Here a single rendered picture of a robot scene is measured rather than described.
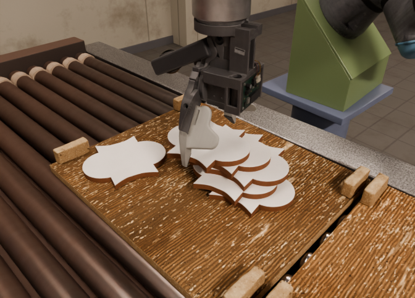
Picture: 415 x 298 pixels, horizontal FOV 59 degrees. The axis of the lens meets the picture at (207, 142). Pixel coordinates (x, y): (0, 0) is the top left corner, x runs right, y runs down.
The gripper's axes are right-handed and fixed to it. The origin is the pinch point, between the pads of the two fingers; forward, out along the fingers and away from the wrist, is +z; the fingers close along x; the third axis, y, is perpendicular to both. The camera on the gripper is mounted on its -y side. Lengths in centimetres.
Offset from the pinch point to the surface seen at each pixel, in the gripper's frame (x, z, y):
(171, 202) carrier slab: -10.1, 5.1, 0.0
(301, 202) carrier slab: 0.2, 5.1, 16.5
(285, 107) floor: 198, 98, -54
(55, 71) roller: 18, 7, -61
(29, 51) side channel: 18, 4, -71
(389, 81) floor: 291, 98, 5
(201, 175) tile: -4.5, 3.1, 1.7
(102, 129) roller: 1.5, 6.7, -26.5
